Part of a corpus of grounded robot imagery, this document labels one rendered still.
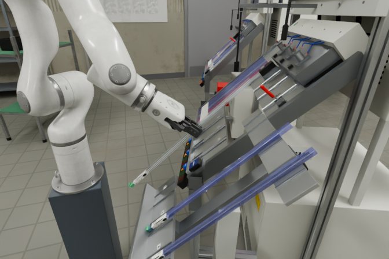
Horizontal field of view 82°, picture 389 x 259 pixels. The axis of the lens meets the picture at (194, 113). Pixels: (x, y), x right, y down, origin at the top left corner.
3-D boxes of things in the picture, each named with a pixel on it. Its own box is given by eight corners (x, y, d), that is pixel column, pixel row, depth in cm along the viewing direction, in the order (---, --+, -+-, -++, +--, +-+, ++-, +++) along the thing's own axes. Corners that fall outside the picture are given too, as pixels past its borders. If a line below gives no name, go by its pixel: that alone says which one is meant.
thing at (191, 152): (197, 183, 92) (185, 172, 90) (204, 115, 152) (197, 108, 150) (199, 181, 91) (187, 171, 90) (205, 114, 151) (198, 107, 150)
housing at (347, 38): (356, 77, 69) (332, 42, 66) (301, 51, 114) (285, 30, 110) (383, 59, 66) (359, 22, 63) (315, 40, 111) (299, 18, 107)
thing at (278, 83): (275, 129, 79) (267, 119, 78) (249, 78, 139) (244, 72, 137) (367, 65, 68) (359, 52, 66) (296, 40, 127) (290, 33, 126)
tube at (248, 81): (131, 188, 73) (129, 186, 73) (132, 185, 74) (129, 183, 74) (252, 81, 60) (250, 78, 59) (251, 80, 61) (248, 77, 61)
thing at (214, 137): (195, 178, 91) (190, 173, 90) (203, 111, 151) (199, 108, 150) (231, 152, 84) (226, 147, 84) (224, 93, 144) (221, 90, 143)
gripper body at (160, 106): (150, 93, 55) (187, 117, 58) (155, 81, 65) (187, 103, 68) (135, 116, 58) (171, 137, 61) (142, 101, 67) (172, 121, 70)
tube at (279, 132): (149, 232, 66) (145, 230, 66) (150, 228, 68) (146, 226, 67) (293, 127, 54) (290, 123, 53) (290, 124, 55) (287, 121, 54)
